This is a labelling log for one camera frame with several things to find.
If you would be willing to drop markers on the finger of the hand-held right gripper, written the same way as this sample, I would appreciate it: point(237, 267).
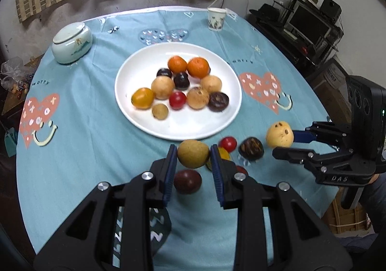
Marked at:
point(301, 136)
point(289, 153)

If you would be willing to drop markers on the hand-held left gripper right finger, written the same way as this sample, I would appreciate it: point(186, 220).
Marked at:
point(216, 174)

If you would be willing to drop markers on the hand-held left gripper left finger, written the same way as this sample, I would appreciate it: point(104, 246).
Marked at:
point(169, 174)

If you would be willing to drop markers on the pale spotted potato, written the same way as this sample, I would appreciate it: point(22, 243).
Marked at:
point(279, 135)

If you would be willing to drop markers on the small tan round fruit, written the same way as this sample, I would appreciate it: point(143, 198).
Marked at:
point(193, 153)

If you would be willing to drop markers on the white oval plate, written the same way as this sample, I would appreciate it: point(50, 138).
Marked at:
point(196, 126)

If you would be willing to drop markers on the large tan speckled fruit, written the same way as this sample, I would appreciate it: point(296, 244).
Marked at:
point(198, 98)

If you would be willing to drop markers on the large tan potato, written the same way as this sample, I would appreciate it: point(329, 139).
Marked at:
point(162, 87)

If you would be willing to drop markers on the dark purple plum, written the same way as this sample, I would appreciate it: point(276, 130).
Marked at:
point(164, 72)
point(181, 81)

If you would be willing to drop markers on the large orange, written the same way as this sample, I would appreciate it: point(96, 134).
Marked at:
point(198, 67)

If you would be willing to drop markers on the small tangerine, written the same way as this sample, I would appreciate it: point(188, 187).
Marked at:
point(177, 65)

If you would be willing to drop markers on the dark brown tomato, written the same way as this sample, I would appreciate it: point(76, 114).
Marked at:
point(187, 181)

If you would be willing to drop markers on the green yellow tomato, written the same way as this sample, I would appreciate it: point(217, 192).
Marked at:
point(225, 155)

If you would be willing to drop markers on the small red cherry tomato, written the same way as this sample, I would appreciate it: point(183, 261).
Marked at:
point(227, 143)

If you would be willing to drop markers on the dark wrinkled passion fruit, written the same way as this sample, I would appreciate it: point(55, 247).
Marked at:
point(251, 148)

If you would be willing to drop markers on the cardboard box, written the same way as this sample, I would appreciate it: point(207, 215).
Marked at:
point(330, 81)

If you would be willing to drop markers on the small brown longan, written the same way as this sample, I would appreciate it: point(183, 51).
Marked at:
point(159, 111)

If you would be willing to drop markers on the dark brown passion fruit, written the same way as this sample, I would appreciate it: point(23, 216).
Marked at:
point(218, 102)

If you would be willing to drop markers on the person's leg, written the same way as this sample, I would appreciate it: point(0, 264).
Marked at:
point(372, 198)

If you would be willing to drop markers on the orange yellow tomato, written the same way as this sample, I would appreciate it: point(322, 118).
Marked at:
point(142, 98)

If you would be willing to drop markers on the black metal rack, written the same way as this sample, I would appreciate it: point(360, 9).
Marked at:
point(301, 51)

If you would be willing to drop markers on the wooden crate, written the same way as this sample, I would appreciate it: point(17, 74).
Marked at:
point(346, 216)

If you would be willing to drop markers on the pale tan round fruit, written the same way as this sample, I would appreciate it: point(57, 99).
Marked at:
point(211, 83)

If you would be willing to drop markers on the black monitor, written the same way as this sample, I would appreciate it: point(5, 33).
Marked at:
point(309, 24)

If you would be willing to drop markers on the black speaker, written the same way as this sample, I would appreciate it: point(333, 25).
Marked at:
point(330, 8)

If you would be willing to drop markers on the black hat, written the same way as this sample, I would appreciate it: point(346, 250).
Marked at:
point(265, 11)

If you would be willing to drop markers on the printed paper cup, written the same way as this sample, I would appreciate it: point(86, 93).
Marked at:
point(216, 19)

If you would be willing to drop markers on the teal bag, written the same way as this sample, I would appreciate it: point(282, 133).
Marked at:
point(10, 140)

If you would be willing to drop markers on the white ceramic lidded jar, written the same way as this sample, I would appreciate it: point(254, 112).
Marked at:
point(71, 43)

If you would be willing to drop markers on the clear plastic bag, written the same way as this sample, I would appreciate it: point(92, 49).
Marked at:
point(12, 70)

